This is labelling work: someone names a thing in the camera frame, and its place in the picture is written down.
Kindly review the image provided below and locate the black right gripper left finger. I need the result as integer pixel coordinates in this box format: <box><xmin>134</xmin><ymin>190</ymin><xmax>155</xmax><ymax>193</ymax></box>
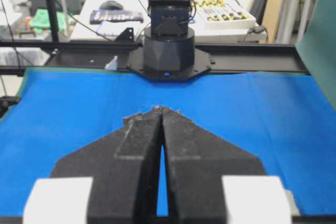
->
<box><xmin>51</xmin><ymin>109</ymin><xmax>161</xmax><ymax>223</ymax></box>

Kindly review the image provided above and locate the black computer mouse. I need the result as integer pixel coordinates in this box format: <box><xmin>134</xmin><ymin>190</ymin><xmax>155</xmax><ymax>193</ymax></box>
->
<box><xmin>99</xmin><ymin>1</ymin><xmax>124</xmax><ymax>10</ymax></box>

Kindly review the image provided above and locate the black vertical pole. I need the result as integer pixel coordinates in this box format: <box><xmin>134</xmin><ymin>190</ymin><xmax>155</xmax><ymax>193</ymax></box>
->
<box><xmin>46</xmin><ymin>0</ymin><xmax>59</xmax><ymax>42</ymax></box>

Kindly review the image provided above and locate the white screwdriver set box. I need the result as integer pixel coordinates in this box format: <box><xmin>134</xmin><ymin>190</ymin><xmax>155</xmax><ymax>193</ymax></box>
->
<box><xmin>194</xmin><ymin>0</ymin><xmax>257</xmax><ymax>30</ymax></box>

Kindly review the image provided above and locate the black aluminium frame rail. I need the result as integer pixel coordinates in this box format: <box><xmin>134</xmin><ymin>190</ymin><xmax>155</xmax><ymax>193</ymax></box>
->
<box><xmin>1</xmin><ymin>40</ymin><xmax>309</xmax><ymax>81</ymax></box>

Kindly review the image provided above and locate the white background table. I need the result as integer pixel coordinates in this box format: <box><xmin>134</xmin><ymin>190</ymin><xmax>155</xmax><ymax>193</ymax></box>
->
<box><xmin>70</xmin><ymin>0</ymin><xmax>266</xmax><ymax>44</ymax></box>

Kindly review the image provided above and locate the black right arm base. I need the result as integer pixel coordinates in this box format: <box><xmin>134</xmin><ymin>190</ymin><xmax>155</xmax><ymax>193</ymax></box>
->
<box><xmin>125</xmin><ymin>0</ymin><xmax>211</xmax><ymax>81</ymax></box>

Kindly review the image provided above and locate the blue table cloth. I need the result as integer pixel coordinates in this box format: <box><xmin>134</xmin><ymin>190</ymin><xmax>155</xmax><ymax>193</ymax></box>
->
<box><xmin>1</xmin><ymin>68</ymin><xmax>335</xmax><ymax>217</ymax></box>

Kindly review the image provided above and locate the green cloth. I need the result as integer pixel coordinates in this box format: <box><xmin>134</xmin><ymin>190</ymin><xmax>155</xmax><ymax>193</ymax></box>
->
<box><xmin>29</xmin><ymin>8</ymin><xmax>66</xmax><ymax>33</ymax></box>

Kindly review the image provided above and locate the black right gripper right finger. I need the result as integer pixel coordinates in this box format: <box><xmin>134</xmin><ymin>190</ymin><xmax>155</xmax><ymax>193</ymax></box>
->
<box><xmin>162</xmin><ymin>108</ymin><xmax>266</xmax><ymax>223</ymax></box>

